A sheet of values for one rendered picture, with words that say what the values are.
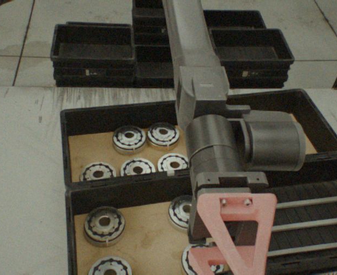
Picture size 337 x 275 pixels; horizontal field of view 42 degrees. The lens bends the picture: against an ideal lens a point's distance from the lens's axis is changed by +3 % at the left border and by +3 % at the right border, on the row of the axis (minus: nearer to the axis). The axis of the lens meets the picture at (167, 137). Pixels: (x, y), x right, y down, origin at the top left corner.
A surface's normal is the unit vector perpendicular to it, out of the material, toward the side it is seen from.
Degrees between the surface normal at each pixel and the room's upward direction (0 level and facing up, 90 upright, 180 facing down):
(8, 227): 0
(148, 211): 0
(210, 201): 21
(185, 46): 8
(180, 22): 3
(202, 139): 34
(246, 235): 90
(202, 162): 43
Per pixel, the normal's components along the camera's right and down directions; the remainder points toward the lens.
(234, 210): 0.06, -0.70
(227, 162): 0.28, -0.69
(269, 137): 0.10, -0.33
